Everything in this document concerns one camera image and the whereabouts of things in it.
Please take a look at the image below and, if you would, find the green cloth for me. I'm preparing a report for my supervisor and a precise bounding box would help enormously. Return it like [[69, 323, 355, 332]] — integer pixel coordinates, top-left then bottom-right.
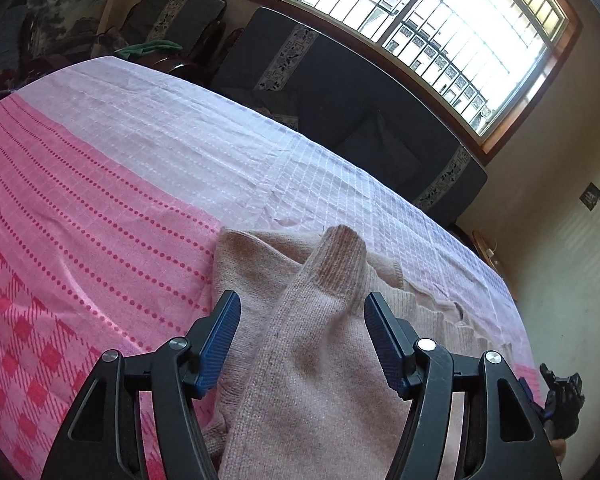
[[114, 40, 183, 61]]

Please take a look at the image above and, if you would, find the round wooden side table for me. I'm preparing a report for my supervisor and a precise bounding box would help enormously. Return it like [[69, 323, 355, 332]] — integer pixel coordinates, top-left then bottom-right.
[[471, 229, 506, 273]]

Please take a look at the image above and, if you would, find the beige knit sweater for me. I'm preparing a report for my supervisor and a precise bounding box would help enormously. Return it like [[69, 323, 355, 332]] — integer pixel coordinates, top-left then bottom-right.
[[202, 225, 526, 480]]

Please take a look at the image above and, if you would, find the barred window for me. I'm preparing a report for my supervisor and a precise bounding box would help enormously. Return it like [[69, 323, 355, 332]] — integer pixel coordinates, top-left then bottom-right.
[[215, 0, 583, 166]]

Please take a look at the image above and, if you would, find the dark cushioned armchair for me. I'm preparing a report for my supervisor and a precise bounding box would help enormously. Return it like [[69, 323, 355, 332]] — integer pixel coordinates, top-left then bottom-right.
[[122, 0, 228, 68]]

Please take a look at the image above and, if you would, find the painted folding screen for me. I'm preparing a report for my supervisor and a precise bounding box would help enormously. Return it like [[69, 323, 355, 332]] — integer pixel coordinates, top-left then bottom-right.
[[0, 0, 121, 96]]

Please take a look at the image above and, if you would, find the pink checked blanket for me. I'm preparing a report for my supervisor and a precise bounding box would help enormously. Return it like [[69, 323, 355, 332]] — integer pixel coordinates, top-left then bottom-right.
[[0, 55, 537, 480]]

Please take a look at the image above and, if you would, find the black wall plaque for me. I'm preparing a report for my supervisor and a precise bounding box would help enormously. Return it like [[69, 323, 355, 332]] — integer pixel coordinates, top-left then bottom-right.
[[579, 182, 600, 211]]

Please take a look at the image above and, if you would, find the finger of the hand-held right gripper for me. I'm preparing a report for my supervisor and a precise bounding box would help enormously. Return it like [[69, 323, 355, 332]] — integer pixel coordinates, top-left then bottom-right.
[[539, 362, 587, 440]]

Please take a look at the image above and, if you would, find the dark cushioned sofa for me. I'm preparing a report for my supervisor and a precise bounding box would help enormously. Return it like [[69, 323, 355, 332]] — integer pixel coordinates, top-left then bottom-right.
[[212, 7, 488, 228]]

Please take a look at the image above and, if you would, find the dark pillow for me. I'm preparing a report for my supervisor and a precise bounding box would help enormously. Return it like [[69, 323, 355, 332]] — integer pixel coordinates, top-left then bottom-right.
[[334, 110, 423, 188]]

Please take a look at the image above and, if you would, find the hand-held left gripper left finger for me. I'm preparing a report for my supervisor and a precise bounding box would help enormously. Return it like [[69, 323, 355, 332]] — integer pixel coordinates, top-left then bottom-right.
[[40, 290, 242, 480]]

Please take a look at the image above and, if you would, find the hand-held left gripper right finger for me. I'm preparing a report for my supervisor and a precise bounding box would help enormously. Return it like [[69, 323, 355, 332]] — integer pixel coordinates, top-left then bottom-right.
[[364, 291, 564, 480]]

